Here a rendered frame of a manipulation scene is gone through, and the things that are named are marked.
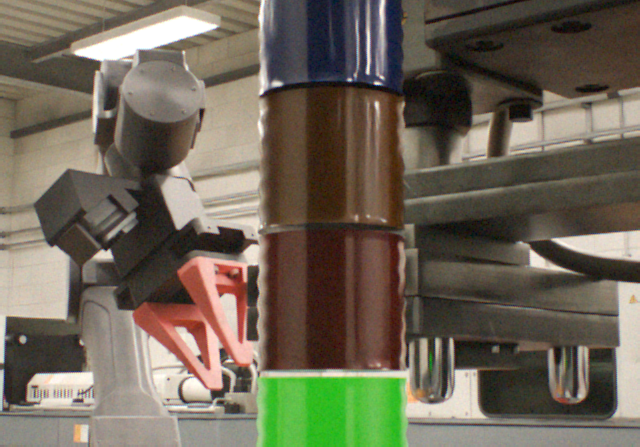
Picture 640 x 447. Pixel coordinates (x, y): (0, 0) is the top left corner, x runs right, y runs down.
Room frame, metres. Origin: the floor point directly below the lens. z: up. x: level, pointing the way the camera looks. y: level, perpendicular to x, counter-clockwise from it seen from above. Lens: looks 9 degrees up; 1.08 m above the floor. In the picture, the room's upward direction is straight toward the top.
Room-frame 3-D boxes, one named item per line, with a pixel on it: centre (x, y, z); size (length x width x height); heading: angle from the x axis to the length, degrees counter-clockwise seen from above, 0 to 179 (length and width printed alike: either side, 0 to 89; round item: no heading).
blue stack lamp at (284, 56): (0.31, 0.00, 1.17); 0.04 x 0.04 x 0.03
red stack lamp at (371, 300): (0.31, 0.00, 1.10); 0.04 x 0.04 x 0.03
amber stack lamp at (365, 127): (0.31, 0.00, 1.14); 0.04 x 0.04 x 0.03
